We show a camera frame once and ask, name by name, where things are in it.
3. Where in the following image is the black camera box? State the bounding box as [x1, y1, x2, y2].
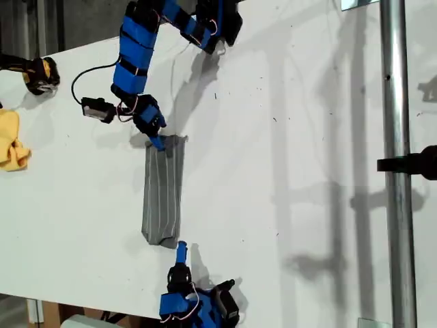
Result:
[81, 96, 115, 124]
[210, 279, 242, 325]

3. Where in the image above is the white table leg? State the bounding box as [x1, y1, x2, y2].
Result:
[26, 299, 44, 324]

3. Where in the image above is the black clamp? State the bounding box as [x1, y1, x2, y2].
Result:
[376, 145, 437, 181]

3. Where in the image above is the black camera cable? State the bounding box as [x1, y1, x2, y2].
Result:
[70, 61, 119, 103]

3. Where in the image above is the grey striped towel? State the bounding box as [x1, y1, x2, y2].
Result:
[140, 134, 188, 247]

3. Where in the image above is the yellow cloth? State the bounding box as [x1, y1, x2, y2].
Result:
[0, 108, 32, 172]

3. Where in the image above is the steel post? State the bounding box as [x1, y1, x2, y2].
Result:
[379, 0, 419, 328]

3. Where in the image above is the white box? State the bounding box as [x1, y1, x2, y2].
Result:
[60, 314, 103, 328]

